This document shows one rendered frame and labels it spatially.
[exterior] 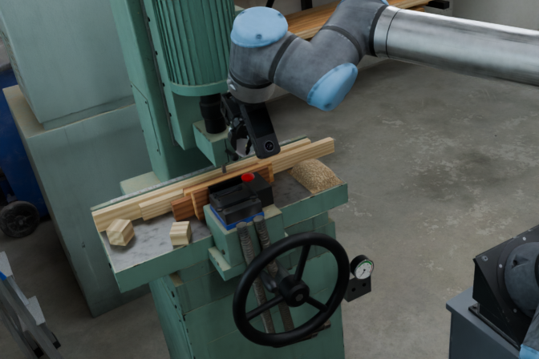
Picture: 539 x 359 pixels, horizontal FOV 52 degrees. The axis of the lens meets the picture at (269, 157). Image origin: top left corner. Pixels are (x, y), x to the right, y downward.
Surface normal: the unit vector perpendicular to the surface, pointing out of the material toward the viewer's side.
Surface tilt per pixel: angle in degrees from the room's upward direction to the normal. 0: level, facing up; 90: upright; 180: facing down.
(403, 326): 0
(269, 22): 26
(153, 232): 0
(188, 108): 90
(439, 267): 0
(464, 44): 63
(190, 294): 90
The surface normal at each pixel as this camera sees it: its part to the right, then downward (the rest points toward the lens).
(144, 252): -0.11, -0.87
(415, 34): -0.56, 0.01
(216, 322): 0.45, 0.39
